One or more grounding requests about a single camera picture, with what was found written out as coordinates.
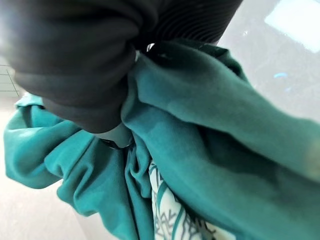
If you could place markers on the right robot hand black cloth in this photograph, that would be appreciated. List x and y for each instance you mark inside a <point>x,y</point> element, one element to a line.
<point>75,50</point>

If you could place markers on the teal green cloth laundry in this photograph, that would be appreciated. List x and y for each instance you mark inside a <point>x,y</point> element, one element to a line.
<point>200,125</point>

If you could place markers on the white patterned cloth laundry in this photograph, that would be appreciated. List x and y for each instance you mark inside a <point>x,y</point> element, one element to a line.
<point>172,215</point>

